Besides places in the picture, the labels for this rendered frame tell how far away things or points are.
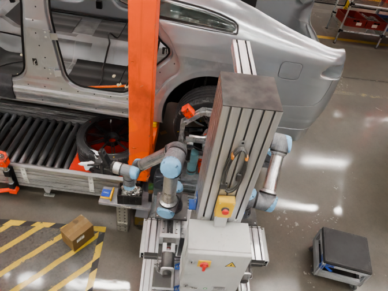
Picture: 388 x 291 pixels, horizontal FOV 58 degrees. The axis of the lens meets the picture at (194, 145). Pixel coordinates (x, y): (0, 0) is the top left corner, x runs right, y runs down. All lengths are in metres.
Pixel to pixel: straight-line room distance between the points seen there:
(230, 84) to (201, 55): 1.28
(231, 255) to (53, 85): 2.16
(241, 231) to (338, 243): 1.49
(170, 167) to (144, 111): 0.68
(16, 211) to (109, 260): 1.01
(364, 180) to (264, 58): 2.27
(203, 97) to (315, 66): 0.90
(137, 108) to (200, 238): 1.04
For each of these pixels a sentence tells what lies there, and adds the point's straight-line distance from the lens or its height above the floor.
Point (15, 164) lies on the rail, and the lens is 3.49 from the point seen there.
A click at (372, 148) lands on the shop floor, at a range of 5.05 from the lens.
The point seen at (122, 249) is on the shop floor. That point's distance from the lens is 3.28.
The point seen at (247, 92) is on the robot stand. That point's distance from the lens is 1.51.
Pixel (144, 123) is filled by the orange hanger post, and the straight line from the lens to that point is 2.57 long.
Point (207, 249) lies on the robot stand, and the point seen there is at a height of 1.23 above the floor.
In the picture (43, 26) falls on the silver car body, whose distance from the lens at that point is 3.05.
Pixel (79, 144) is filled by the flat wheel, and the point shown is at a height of 0.50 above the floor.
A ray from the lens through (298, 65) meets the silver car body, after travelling 2.88.
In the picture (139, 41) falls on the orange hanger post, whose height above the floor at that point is 1.81.
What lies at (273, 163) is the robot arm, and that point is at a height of 1.20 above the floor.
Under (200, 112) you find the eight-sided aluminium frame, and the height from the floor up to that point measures 1.11.
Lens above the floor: 2.87
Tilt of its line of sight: 44 degrees down
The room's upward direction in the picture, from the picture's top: 10 degrees clockwise
